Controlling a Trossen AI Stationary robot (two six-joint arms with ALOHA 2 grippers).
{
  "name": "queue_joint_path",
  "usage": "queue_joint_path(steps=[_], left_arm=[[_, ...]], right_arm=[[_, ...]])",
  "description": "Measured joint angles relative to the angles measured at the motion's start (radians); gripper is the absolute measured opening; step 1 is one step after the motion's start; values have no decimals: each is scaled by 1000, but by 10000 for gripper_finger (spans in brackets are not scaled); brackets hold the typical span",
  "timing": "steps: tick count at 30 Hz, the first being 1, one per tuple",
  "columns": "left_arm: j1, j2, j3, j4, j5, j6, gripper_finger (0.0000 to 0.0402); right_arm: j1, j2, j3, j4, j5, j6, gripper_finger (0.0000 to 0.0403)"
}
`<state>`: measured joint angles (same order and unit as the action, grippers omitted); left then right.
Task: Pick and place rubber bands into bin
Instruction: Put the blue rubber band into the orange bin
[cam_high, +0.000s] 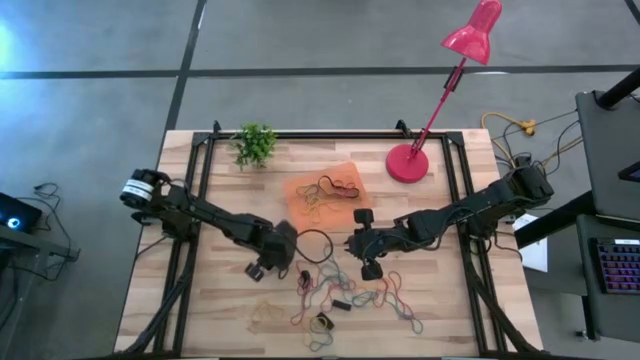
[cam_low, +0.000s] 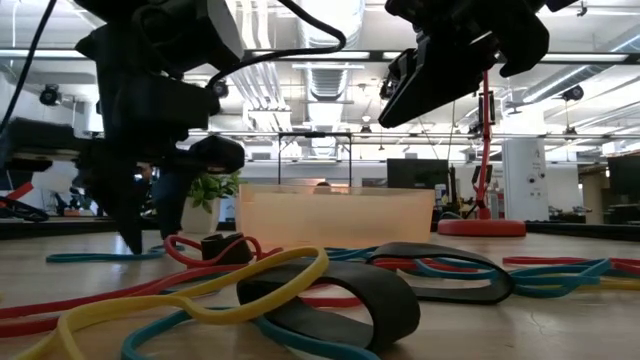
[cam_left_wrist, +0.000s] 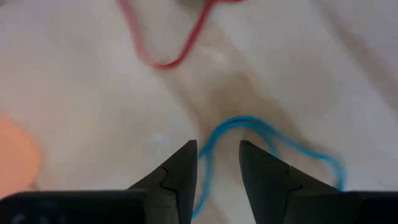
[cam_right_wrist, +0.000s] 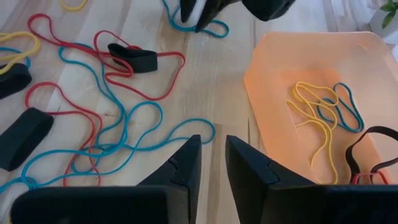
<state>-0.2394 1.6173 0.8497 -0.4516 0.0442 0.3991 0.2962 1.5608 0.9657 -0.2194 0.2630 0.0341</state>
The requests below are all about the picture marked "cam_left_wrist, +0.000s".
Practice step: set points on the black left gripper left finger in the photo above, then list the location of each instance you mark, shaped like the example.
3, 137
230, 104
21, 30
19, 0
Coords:
177, 186

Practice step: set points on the red rubber band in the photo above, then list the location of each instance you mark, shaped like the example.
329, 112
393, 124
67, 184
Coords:
189, 40

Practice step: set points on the blue rubber band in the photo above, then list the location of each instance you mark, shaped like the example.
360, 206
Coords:
239, 119

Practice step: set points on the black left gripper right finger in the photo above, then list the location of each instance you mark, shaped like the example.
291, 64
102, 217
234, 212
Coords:
264, 186

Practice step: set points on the flat orange bin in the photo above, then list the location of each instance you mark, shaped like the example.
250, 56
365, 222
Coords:
15, 155

